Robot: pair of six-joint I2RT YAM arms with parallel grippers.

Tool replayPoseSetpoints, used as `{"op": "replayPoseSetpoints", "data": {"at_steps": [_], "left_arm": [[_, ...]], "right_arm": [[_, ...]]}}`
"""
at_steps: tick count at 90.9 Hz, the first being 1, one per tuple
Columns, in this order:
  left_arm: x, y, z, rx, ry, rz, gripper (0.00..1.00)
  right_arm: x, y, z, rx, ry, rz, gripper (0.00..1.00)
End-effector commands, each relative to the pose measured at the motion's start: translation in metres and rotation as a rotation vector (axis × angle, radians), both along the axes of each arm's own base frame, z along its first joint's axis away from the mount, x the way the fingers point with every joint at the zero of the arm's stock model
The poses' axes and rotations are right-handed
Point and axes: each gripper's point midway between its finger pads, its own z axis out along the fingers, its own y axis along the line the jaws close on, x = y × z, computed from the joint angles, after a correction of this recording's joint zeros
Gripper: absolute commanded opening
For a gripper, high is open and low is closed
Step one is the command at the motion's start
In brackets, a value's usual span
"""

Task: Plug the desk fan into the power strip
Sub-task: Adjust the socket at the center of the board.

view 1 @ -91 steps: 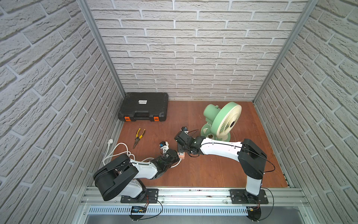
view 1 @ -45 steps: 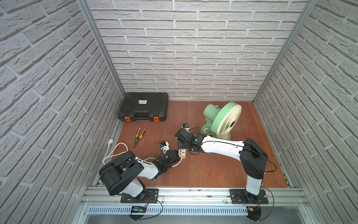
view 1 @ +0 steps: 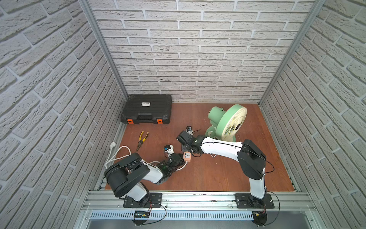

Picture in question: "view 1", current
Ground pink power strip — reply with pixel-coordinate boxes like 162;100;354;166
183;152;192;163

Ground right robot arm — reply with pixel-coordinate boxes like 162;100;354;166
176;131;268;200

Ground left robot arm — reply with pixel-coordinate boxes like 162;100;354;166
104;153;187;206

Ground green desk fan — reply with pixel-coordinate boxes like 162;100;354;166
205;104;247;142

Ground black plastic tool case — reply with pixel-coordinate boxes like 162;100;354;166
121;94;173;125

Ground small green circuit board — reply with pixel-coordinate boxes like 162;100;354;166
133;210;150;219

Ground yellow handled pliers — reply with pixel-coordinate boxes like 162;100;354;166
136;131;149;152

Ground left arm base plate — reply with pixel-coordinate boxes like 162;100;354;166
123;192;163;208

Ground white power strip cable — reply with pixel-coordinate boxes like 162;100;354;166
104;141;188;172

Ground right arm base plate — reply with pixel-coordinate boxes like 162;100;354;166
234;193;275;210

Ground aluminium front rail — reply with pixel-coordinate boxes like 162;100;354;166
82;190;316;212

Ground left aluminium corner post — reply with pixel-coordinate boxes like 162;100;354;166
79;0;128;100

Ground aluminium corner post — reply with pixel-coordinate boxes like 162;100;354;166
79;0;128;100
258;0;326;108

